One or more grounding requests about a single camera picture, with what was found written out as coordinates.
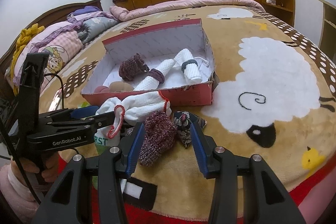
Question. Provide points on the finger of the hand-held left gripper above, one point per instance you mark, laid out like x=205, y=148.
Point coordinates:
x=105, y=119
x=84, y=111

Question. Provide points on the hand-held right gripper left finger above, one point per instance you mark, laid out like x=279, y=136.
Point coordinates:
x=134, y=150

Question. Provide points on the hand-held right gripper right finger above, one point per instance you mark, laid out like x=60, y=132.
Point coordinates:
x=198, y=150

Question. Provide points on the white glove with red trim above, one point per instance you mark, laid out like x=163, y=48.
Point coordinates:
x=110, y=108

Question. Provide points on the maroon knit sock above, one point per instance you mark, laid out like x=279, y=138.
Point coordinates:
x=157, y=137
x=131, y=66

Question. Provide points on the pink makeup sponge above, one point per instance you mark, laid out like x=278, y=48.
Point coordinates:
x=102, y=89

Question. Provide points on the beige makeup sponge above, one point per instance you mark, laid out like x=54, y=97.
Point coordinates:
x=120, y=87

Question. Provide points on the white sock red trim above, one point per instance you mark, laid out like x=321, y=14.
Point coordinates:
x=147, y=103

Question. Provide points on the pink cardboard box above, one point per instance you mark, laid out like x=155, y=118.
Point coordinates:
x=183, y=94

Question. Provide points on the purple hair scrunchie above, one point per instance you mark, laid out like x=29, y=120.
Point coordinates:
x=156, y=76

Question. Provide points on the white sock grey band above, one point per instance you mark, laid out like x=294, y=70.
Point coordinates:
x=193, y=76

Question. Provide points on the white sock purple band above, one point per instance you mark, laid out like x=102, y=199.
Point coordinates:
x=165, y=66

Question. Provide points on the grey hair scrunchie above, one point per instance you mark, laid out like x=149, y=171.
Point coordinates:
x=189, y=65

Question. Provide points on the person's left forearm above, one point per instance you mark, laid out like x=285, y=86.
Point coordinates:
x=15, y=192

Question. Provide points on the person's left hand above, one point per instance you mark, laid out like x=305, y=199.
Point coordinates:
x=52, y=169

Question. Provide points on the dark patterned sock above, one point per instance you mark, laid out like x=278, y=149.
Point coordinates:
x=183, y=134

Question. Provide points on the white green printed packet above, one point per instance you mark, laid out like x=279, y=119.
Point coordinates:
x=101, y=141

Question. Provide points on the smartphone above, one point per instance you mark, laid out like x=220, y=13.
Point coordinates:
x=56, y=100

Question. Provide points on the pink checked cartoon pillow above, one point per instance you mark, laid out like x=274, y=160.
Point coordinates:
x=60, y=48

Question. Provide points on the grey floral quilt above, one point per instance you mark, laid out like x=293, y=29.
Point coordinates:
x=97, y=26

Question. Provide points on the purple ruffled quilt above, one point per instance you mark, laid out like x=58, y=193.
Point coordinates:
x=86, y=17

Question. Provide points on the yellow cloth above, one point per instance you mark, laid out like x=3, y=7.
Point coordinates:
x=26, y=35

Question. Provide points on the purple garment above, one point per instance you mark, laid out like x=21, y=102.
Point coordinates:
x=84, y=10

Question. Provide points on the pink checked quilt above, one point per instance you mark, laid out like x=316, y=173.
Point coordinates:
x=183, y=5

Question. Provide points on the light wooden shelf unit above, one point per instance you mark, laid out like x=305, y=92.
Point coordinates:
x=328, y=19

